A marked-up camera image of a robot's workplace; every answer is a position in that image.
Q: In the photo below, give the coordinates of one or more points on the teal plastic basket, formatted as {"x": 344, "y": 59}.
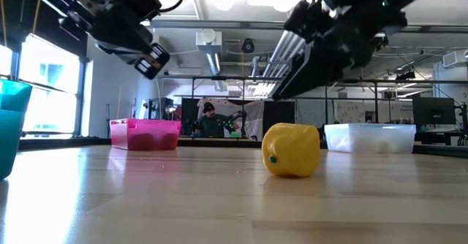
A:
{"x": 12, "y": 134}

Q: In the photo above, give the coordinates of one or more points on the black equipment stand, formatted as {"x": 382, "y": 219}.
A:
{"x": 159, "y": 109}

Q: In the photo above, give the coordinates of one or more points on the large bright window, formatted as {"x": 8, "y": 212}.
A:
{"x": 47, "y": 101}

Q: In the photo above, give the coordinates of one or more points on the yellow lemon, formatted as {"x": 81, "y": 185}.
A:
{"x": 291, "y": 151}

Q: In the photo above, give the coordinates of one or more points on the white hanging cloth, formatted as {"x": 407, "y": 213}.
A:
{"x": 256, "y": 118}

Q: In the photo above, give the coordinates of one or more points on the white wall vent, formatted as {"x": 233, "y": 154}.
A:
{"x": 449, "y": 58}

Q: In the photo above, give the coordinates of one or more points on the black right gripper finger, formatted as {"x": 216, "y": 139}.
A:
{"x": 321, "y": 65}

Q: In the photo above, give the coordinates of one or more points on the black ceiling camera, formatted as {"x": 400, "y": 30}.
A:
{"x": 248, "y": 46}

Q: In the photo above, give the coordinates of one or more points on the black metal rack frame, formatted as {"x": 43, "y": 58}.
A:
{"x": 256, "y": 78}

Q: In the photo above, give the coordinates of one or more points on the clear plastic basket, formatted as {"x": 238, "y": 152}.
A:
{"x": 365, "y": 136}

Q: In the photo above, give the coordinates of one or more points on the pink plastic basket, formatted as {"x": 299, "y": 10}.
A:
{"x": 146, "y": 127}

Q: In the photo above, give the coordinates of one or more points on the black background robot arm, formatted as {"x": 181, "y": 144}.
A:
{"x": 234, "y": 127}

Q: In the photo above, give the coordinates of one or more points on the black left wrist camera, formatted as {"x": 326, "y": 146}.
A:
{"x": 142, "y": 1}

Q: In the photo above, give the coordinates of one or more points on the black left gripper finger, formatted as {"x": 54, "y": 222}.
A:
{"x": 159, "y": 56}
{"x": 146, "y": 68}

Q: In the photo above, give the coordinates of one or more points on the person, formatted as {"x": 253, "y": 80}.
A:
{"x": 212, "y": 125}

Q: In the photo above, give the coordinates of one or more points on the white ceiling air unit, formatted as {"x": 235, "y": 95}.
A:
{"x": 208, "y": 41}

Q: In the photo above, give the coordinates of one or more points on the black computer monitor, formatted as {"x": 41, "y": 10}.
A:
{"x": 434, "y": 110}

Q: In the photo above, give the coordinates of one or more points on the black curtain panel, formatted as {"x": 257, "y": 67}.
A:
{"x": 279, "y": 112}

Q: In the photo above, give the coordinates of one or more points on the silver ceiling ducts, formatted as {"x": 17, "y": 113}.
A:
{"x": 281, "y": 50}

